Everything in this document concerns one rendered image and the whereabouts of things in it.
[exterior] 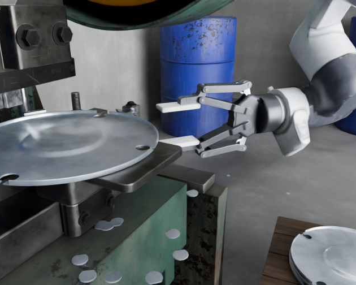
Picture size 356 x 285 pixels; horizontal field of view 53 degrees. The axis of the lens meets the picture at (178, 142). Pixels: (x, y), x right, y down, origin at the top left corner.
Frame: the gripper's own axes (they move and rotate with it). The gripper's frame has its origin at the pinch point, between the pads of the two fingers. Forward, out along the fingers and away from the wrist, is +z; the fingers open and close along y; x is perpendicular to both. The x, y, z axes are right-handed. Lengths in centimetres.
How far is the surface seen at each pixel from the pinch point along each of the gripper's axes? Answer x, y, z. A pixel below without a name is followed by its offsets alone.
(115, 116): -8.6, 0.0, 8.4
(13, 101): -7.9, 4.8, 25.0
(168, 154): 11.0, -0.1, 5.9
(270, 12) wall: -247, 10, -207
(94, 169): 12.2, 0.1, 16.5
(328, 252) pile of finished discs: 1, -40, -42
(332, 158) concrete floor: -105, -78, -162
